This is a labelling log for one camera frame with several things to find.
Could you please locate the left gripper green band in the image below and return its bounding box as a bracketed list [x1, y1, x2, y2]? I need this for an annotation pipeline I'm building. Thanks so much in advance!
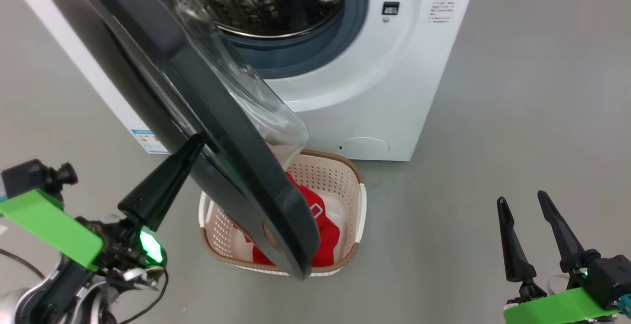
[0, 134, 207, 286]

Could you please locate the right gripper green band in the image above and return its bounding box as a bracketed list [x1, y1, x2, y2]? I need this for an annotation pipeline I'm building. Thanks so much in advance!
[497, 191, 621, 324]

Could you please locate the black glass washing machine door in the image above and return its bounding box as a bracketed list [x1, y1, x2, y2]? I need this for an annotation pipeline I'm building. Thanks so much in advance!
[37, 0, 321, 281]

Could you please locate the red garment with white stripes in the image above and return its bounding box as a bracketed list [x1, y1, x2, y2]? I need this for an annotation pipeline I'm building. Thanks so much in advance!
[239, 171, 341, 268]

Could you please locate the white perforated basket brown rim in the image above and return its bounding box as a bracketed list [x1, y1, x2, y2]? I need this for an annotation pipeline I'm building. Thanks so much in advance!
[198, 148, 368, 278]

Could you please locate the white front-load washing machine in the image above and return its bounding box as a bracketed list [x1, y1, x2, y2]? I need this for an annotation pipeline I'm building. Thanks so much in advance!
[2, 0, 482, 162]

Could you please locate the grey rubber door gasket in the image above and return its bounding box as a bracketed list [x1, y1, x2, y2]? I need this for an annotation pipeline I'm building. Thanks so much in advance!
[217, 0, 370, 79]

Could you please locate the blue white energy label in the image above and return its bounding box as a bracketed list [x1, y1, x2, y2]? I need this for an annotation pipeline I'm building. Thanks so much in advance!
[130, 128, 171, 155]

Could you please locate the round white filter cover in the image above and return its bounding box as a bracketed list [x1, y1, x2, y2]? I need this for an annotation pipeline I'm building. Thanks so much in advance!
[340, 137, 390, 160]

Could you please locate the perforated steel washer drum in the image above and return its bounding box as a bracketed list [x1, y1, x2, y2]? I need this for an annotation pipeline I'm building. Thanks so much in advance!
[153, 0, 346, 39]

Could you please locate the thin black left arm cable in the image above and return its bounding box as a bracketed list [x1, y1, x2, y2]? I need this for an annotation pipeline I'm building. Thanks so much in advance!
[118, 267, 171, 324]

